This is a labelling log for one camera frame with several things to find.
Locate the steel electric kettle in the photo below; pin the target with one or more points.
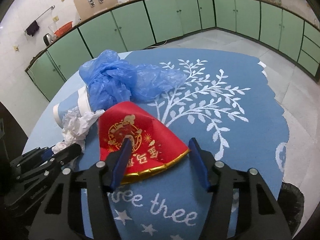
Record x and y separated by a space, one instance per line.
48 39

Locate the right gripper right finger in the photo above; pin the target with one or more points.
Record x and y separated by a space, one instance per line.
259 214

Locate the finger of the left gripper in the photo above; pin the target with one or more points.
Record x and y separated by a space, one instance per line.
34 157
59 159

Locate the red fabric pouch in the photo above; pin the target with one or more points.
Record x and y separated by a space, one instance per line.
155 148

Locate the dark cloth on rail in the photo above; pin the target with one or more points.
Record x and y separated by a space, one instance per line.
33 28

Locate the orange plastic basin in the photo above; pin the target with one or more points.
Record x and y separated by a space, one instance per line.
64 29

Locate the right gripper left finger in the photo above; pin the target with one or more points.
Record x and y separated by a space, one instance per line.
60 213

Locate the blue white paper cup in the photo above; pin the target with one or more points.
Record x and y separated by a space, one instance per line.
78 101

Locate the wall towel rail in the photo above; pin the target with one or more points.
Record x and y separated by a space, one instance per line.
50 8

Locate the black trash bin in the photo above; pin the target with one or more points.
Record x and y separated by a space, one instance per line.
291 202

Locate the cardboard board with scale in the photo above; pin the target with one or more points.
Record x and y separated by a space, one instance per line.
89 8

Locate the white paper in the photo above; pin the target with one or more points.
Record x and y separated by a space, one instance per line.
76 128

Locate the blue tree-pattern mat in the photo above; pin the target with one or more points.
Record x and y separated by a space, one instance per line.
228 107

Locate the blue plastic bag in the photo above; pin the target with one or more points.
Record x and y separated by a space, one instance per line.
111 80

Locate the green lower kitchen cabinets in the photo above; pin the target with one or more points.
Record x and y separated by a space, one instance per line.
143 23

